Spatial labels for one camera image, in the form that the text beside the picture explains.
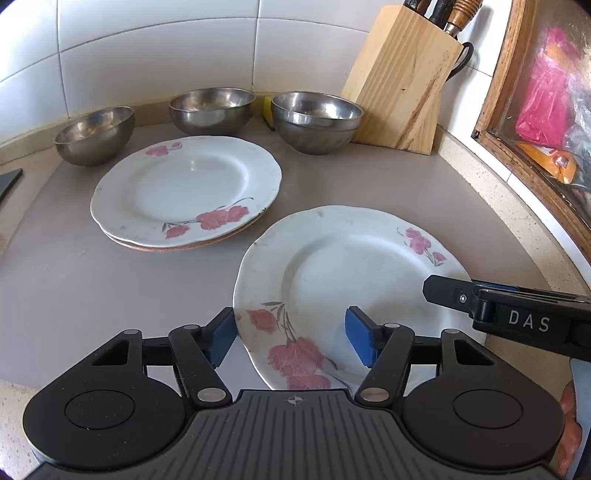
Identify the medium steel bowl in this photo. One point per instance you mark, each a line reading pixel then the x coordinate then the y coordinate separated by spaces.
pixel 210 117

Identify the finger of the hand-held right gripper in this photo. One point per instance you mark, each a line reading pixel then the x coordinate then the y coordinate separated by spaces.
pixel 450 293
pixel 496 285

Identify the black cooktop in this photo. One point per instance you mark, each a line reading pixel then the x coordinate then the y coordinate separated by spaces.
pixel 8 184

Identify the yellow sponge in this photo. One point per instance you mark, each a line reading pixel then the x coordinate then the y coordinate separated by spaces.
pixel 268 110

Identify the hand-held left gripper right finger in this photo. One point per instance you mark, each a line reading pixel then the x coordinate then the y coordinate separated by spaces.
pixel 362 339

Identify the orange packet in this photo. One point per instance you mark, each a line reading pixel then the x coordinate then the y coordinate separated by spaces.
pixel 549 159

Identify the brown rimmed plate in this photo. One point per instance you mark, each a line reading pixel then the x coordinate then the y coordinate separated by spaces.
pixel 154 250

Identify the wooden window frame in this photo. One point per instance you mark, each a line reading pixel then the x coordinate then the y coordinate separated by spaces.
pixel 503 92

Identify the small steel bowl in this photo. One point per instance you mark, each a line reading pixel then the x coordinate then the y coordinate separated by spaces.
pixel 92 143

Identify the white floral plate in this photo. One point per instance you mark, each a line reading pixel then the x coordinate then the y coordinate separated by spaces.
pixel 332 267
pixel 184 184

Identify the wooden knife block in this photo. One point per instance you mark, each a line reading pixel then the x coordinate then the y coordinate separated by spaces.
pixel 397 92

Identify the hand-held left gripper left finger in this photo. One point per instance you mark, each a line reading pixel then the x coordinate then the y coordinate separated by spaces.
pixel 220 339

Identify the large steel bowl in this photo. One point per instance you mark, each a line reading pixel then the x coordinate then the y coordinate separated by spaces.
pixel 314 136

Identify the pink plastic bag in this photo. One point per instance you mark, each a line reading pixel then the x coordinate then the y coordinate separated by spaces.
pixel 549 92

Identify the person's right hand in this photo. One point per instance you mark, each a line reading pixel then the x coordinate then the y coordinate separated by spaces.
pixel 572 438

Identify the black scissors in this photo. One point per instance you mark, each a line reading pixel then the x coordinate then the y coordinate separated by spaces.
pixel 468 55

